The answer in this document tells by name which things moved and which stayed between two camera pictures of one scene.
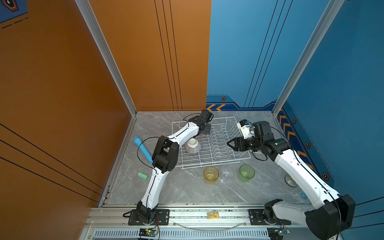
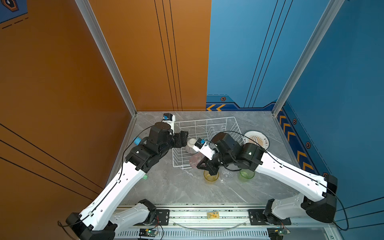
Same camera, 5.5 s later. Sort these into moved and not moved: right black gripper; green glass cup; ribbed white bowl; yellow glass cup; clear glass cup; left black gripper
Moved: right black gripper; left black gripper
Not moved: yellow glass cup; green glass cup; clear glass cup; ribbed white bowl
